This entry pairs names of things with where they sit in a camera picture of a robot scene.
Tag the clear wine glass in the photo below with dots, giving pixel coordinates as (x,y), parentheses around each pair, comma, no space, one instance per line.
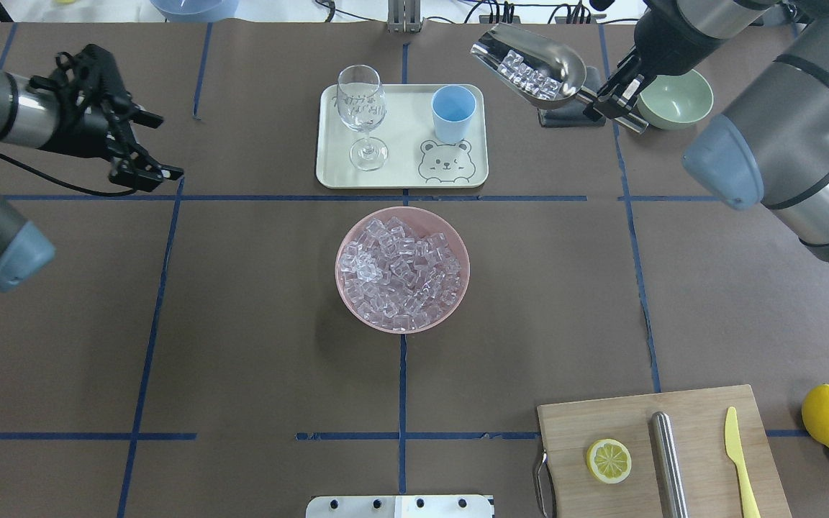
(362,107)

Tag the yellow plastic knife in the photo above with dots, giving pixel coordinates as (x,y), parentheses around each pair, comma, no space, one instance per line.
(734,452)

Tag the light blue cup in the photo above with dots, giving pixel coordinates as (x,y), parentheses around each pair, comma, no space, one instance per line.
(453,107)

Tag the blue bowl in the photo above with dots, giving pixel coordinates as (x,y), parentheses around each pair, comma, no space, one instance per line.
(196,11)

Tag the lemon half slice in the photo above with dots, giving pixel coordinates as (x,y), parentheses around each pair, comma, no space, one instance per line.
(608,461)

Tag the metal cylinder rod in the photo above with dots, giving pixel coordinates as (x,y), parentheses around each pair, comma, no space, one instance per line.
(668,469)

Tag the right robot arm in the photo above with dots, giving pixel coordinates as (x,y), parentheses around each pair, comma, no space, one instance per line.
(770,145)

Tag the metal ice scoop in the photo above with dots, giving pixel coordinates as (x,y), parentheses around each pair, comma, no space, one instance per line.
(546,73)

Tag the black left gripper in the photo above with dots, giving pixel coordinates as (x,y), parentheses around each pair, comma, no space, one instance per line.
(75,132)

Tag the wooden cutting board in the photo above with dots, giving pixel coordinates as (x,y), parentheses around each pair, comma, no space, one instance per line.
(691,423)

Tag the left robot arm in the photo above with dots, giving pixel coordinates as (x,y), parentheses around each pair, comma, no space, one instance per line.
(27,119)

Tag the green ceramic bowl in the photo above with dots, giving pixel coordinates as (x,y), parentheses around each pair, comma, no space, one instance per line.
(676,102)

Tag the dark grey folded cloth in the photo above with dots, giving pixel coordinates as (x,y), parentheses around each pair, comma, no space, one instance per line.
(572,114)

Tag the cream serving tray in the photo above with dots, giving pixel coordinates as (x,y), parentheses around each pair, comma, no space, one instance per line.
(416,159)

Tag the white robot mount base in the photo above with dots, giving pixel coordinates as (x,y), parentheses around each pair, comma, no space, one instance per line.
(443,505)

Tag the aluminium frame post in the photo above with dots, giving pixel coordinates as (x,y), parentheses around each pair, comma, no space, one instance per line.
(404,16)

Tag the pink bowl of ice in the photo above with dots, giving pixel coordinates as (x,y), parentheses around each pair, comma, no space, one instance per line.
(402,270)

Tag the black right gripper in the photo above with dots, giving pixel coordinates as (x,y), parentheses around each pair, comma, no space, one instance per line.
(660,49)

